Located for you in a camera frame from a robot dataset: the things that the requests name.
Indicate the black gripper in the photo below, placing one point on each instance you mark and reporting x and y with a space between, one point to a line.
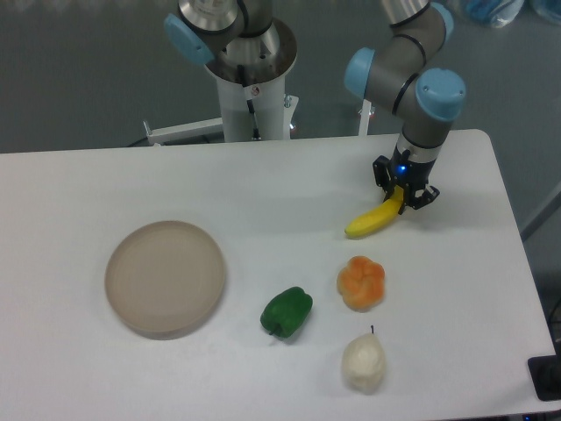
411 176

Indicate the yellow banana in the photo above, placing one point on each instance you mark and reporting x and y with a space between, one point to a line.
377 218

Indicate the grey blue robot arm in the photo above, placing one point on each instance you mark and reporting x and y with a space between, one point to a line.
397 78

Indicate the green bell pepper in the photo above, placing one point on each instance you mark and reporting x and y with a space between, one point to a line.
286 312

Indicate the white pear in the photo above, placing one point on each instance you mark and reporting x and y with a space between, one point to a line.
364 363

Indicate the blue plastic bag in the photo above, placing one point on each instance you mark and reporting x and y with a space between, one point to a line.
489 13

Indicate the black device at table edge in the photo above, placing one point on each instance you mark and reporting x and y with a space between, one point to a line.
545 375

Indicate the beige round plate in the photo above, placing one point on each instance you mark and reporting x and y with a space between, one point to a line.
165 279

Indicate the white right support bracket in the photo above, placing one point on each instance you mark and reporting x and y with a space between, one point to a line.
366 113

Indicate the white support bracket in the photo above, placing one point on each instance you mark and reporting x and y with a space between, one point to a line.
171 134
366 113

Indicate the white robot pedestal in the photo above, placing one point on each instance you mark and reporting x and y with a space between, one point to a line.
250 74

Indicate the white left support bracket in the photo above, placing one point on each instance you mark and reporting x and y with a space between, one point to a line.
171 134

